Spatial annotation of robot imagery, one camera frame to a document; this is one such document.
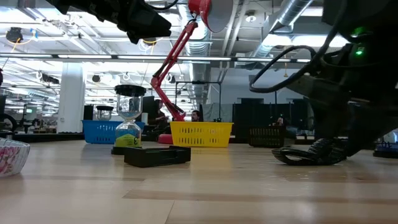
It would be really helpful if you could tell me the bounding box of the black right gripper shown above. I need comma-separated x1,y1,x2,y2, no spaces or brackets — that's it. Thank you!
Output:
292,40,398,156

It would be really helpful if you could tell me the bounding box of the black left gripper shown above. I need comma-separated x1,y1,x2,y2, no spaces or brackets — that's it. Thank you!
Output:
46,0,172,45

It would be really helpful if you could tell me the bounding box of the black band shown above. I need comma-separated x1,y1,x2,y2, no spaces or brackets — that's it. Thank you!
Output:
271,138,348,166

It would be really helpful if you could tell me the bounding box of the black rectangular case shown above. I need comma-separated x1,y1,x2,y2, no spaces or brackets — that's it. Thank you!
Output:
123,145,192,169

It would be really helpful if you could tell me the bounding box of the red desk lamp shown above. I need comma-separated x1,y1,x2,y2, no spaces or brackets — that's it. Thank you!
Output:
150,0,234,144

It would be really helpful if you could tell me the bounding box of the black plastic basket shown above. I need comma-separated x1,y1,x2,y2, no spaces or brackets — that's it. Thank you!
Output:
248,126,287,148

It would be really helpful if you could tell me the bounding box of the black partition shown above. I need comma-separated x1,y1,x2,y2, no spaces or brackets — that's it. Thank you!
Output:
232,98,308,141

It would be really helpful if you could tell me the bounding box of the white pillar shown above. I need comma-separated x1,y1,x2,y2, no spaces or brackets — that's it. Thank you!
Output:
57,62,86,134

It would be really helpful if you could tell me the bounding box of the blue plastic basket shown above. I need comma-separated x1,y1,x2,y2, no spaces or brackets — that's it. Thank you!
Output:
81,119,146,144

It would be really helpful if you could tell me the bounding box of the yellow plastic basket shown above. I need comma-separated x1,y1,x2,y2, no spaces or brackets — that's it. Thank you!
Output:
169,121,234,148

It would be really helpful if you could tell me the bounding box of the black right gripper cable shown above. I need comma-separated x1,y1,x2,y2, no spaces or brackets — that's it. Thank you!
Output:
248,0,352,94

